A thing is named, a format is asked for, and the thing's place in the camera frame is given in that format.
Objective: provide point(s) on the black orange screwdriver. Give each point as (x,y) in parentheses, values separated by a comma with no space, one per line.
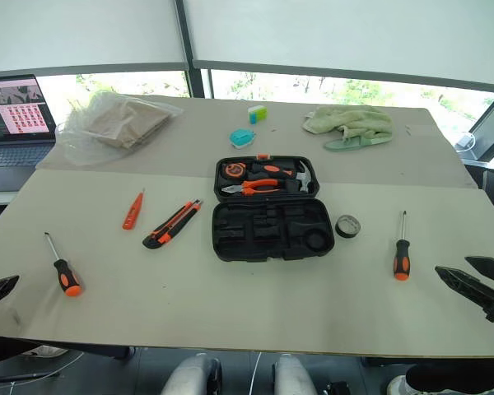
(402,259)
(66,277)

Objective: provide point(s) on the orange voltage tester pen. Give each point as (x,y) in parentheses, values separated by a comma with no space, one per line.
(131,212)

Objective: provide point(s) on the black tool case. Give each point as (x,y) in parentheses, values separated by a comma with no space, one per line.
(271,234)

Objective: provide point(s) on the small white device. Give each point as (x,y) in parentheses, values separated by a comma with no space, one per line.
(466,141)

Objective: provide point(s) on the black tape roll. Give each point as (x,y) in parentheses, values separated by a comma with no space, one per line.
(348,226)

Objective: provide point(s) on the open laptop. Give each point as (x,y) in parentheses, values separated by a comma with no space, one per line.
(12,119)

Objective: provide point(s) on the black orange utility knife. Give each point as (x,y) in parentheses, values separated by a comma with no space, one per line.
(169,228)

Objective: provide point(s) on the light green towel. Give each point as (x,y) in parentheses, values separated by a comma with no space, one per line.
(354,119)

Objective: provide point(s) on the plastic bag with brown cloths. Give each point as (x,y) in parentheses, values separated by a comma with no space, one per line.
(123,123)

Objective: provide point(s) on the silver rounded shape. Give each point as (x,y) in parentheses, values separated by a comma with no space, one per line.
(292,376)
(191,376)

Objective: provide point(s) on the orange black tape measure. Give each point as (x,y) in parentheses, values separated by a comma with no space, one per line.
(234,170)

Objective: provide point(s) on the white roller blind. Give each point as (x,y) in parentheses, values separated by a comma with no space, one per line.
(346,37)
(82,33)

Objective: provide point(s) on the teal round case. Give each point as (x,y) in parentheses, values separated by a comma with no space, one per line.
(242,138)

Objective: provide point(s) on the small green blue box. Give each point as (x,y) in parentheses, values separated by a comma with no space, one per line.
(257,114)

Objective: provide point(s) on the dark window post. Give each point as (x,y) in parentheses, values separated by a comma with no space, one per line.
(195,82)

